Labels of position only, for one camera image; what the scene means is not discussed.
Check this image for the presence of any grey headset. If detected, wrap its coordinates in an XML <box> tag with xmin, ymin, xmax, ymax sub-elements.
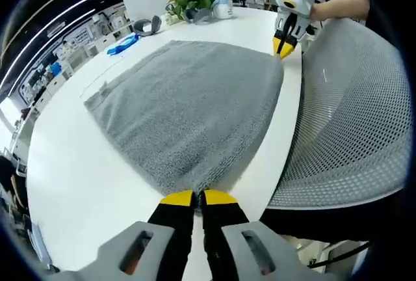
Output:
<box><xmin>133</xmin><ymin>15</ymin><xmax>163</xmax><ymax>36</ymax></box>

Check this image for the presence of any white wipes tub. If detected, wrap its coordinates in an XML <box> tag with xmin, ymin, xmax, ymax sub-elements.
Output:
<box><xmin>211</xmin><ymin>0</ymin><xmax>233</xmax><ymax>20</ymax></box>

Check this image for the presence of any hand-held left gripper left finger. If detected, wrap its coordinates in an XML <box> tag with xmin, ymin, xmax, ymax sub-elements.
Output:
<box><xmin>60</xmin><ymin>189</ymin><xmax>196</xmax><ymax>281</ymax></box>

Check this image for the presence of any grey mesh office chair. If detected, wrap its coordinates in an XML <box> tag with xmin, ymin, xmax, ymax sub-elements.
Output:
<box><xmin>265</xmin><ymin>17</ymin><xmax>413</xmax><ymax>211</ymax></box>

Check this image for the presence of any black cable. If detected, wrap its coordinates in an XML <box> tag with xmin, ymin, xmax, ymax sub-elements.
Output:
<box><xmin>307</xmin><ymin>241</ymin><xmax>372</xmax><ymax>268</ymax></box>

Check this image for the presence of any grey towel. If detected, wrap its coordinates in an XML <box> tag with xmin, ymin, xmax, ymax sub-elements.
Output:
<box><xmin>83</xmin><ymin>39</ymin><xmax>285</xmax><ymax>197</ymax></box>

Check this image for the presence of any blue wipes packet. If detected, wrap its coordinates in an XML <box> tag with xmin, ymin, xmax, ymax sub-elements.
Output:
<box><xmin>107</xmin><ymin>32</ymin><xmax>140</xmax><ymax>57</ymax></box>

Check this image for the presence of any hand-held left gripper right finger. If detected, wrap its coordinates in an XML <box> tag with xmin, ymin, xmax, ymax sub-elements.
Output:
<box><xmin>200</xmin><ymin>189</ymin><xmax>339</xmax><ymax>281</ymax></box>

